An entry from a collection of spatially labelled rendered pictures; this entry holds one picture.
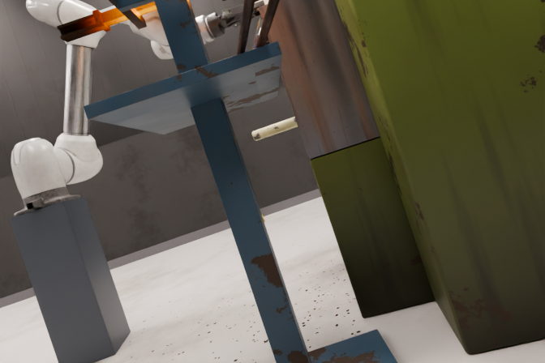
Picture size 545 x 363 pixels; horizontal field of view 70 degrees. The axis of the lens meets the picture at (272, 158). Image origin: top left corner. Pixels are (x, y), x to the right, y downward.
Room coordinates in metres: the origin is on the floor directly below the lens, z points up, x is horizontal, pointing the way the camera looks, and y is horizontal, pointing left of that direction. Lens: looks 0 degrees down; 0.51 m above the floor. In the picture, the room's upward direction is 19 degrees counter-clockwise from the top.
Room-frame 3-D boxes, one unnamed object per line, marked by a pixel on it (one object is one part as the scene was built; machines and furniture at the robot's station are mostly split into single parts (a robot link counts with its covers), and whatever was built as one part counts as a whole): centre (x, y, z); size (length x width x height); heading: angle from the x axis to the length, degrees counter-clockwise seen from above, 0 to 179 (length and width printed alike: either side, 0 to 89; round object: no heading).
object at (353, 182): (1.22, -0.40, 0.23); 0.56 x 0.38 x 0.47; 80
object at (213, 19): (1.32, 0.01, 1.00); 0.09 x 0.08 x 0.07; 80
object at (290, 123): (1.66, -0.17, 0.62); 0.44 x 0.05 x 0.05; 80
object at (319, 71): (1.22, -0.40, 0.69); 0.56 x 0.38 x 0.45; 80
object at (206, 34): (1.33, 0.08, 1.00); 0.09 x 0.06 x 0.09; 170
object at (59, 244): (1.52, 0.89, 0.30); 0.20 x 0.20 x 0.60; 4
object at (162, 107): (0.77, 0.09, 0.66); 0.40 x 0.30 x 0.02; 0
